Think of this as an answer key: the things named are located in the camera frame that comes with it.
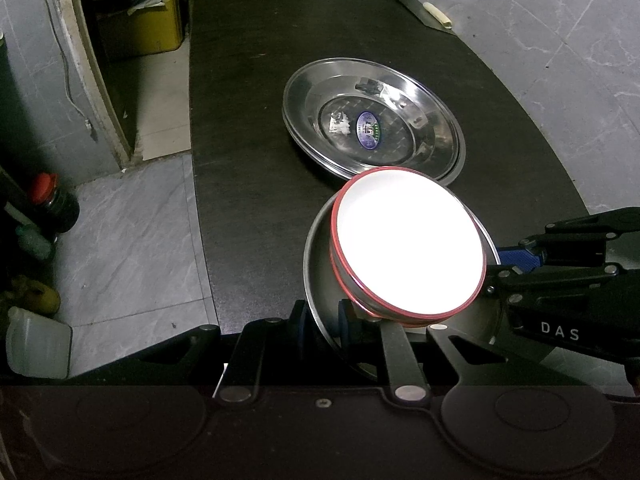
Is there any yellow box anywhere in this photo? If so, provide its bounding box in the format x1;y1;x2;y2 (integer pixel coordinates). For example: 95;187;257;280
97;0;184;59

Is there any green bottle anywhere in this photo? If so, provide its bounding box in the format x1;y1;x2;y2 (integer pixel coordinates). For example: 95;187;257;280
15;225;56;262

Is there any steel bowl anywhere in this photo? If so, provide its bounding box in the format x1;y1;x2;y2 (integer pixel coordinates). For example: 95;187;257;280
303;191;502;382

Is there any plain steel plate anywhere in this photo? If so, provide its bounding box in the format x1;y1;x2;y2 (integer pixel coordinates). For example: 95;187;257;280
282;110;467;187

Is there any yellow jug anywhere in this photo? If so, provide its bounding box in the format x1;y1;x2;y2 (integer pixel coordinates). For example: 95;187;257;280
0;275;62;317

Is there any white bowl with red rim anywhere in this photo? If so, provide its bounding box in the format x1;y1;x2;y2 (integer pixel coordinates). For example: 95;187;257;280
328;210;478;330
334;167;487;320

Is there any white plastic jug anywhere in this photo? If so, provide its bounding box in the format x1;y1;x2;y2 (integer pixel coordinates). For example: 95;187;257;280
5;306;74;380

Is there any red cap dark bottle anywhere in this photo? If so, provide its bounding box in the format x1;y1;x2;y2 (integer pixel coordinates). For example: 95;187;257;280
27;172;81;234

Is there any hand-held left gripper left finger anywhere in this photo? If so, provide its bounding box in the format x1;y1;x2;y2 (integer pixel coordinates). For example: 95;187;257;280
120;301;308;405

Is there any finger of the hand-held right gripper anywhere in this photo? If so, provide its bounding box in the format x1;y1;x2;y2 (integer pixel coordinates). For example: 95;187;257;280
482;262;627;300
500;207;640;273

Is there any cream door frame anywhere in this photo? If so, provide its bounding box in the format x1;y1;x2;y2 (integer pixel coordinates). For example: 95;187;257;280
50;0;139;172

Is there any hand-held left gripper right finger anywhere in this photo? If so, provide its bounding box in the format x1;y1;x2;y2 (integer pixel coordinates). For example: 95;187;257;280
339;299;586;405

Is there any steel plate with sticker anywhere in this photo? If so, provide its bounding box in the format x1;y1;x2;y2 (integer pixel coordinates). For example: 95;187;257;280
282;57;462;182

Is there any wall cable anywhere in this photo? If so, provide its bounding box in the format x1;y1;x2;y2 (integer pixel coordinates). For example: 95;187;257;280
35;0;99;142

